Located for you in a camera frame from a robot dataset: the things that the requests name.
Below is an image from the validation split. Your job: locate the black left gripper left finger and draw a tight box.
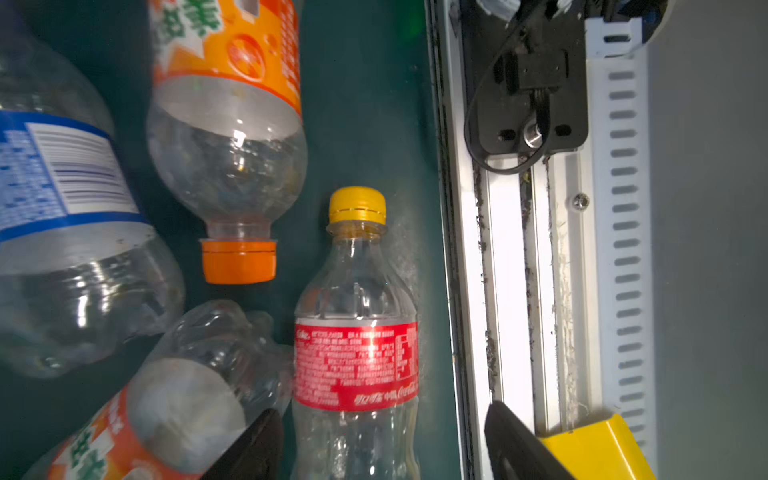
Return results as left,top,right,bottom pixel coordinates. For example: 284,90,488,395
201,409,284,480

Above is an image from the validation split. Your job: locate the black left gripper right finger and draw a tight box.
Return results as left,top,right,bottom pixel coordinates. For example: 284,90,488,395
484,401,574,480

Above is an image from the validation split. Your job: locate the clear bottle yellow cap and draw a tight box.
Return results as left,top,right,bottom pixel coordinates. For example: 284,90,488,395
291,186,421,479

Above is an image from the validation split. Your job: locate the yellow plastic shovel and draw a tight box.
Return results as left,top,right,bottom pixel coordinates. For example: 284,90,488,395
540,414,656,480

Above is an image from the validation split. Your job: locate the clear bottle orange label middle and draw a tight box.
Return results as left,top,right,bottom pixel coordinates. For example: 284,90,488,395
25,300,293,479

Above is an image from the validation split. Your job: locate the clear bottle blue cap right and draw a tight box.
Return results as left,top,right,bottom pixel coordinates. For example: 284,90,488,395
1,27,185,379

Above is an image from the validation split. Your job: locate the clear bottle orange cap right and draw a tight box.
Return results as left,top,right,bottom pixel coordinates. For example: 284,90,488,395
147,0,308,285

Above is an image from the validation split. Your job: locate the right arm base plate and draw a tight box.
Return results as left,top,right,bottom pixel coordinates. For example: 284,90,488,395
460,1,589,159

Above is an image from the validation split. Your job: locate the white perforated cable duct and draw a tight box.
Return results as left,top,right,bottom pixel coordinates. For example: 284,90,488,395
586,17,658,469

